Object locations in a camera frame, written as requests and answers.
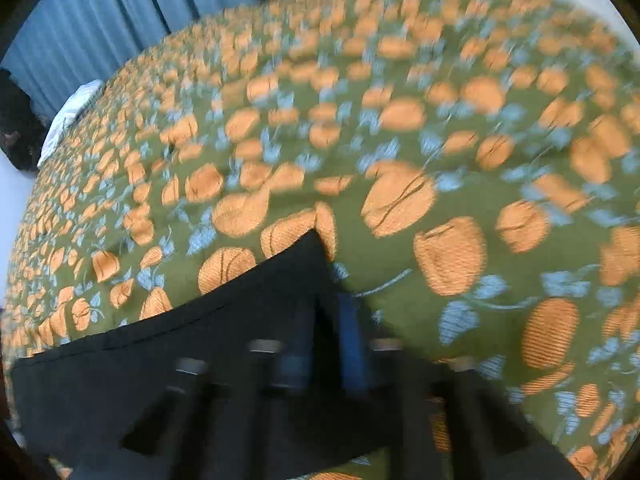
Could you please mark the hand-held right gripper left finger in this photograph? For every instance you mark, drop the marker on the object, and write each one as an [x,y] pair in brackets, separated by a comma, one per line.
[299,355]

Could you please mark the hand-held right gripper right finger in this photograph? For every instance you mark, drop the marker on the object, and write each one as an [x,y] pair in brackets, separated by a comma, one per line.
[353,345]

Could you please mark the black pants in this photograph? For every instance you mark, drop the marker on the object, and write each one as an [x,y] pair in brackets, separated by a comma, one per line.
[210,360]

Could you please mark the green floral blanket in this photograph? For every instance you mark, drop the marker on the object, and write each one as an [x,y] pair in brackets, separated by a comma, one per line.
[400,120]

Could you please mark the white pillow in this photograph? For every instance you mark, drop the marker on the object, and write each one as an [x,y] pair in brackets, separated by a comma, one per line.
[67,112]

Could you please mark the dark bundle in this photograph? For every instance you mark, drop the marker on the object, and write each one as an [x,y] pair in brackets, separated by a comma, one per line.
[17,125]

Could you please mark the blue curtain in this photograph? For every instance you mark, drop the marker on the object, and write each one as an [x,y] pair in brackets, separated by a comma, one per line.
[95,15]

